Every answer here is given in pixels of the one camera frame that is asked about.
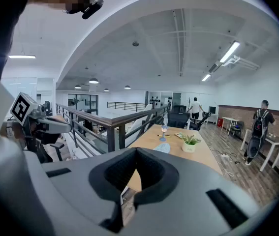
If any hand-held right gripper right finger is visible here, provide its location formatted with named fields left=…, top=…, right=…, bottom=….
left=123, top=147, right=260, bottom=236

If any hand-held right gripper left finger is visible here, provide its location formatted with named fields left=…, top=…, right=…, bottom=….
left=42, top=147, right=137, bottom=236

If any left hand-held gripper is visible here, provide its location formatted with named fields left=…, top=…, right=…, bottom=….
left=10, top=91, right=72, bottom=146

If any clear teal zipper pouch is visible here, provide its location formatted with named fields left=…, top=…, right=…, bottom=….
left=153, top=143, right=171, bottom=153

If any person's left forearm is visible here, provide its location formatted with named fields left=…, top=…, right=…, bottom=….
left=0, top=120, right=28, bottom=145

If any black mesh office chair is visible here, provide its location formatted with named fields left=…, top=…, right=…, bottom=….
left=167, top=105, right=191, bottom=129
left=190, top=111, right=213, bottom=132
left=23, top=131, right=66, bottom=163

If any green plant in white pot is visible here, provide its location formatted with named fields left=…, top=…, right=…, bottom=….
left=180, top=134, right=202, bottom=153

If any dark metal and wood railing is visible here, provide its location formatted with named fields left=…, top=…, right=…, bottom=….
left=55, top=103, right=170, bottom=157

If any small black chair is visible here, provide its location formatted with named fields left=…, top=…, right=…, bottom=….
left=230, top=120, right=245, bottom=136

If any small white table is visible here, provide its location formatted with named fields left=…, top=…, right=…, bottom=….
left=221, top=116, right=240, bottom=136

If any long white table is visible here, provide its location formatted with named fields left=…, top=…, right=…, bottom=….
left=240, top=128, right=279, bottom=172

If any long ceiling tube light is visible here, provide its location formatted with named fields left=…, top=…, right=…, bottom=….
left=219, top=40, right=241, bottom=63

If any white cable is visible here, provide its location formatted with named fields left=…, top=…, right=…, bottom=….
left=208, top=144, right=236, bottom=178

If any black head-worn camera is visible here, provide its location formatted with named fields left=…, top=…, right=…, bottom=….
left=81, top=0, right=104, bottom=20

